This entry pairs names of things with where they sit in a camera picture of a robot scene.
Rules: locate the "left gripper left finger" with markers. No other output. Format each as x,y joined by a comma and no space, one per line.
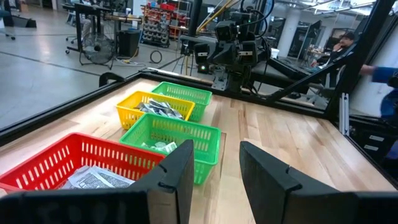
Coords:
171,186

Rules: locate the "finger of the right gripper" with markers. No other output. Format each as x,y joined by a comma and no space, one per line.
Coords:
221,53
235,53

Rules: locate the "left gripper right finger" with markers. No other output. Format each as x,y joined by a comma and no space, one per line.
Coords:
267,186

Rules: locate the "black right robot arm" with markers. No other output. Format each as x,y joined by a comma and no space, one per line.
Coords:
245,62

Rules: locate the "black power supply box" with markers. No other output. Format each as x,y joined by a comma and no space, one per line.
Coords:
202,69

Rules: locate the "green plastic basket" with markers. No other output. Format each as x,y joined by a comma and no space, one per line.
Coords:
186,137
202,99

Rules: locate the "white building column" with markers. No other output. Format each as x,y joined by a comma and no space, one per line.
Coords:
287,34

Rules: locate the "red parts bin shelf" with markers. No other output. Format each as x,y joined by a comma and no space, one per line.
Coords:
161,21

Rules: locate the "black cart bar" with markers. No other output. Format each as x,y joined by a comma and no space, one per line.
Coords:
311,77

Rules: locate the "yellow plastic basket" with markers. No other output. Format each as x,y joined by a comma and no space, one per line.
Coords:
127,109

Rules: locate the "black waste bin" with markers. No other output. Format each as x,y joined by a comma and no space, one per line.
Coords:
129,43

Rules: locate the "person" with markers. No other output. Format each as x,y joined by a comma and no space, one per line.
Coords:
337,51
388,93

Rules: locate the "silver aluminium strut plate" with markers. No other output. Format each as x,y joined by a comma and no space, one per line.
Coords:
344,113

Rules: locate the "black floor fan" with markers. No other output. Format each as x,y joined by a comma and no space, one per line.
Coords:
98,48

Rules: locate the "red plastic basket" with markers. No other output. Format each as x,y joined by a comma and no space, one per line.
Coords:
46,155

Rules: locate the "person's hand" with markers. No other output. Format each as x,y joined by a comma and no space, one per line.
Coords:
367,69

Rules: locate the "black background desk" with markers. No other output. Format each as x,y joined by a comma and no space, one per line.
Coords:
90,12

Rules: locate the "black floor ramp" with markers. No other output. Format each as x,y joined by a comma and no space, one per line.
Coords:
23,22

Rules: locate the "silver mounting bracket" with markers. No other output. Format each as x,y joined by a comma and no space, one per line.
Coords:
220,84

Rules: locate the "black frame bracket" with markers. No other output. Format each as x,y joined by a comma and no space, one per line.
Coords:
109,76

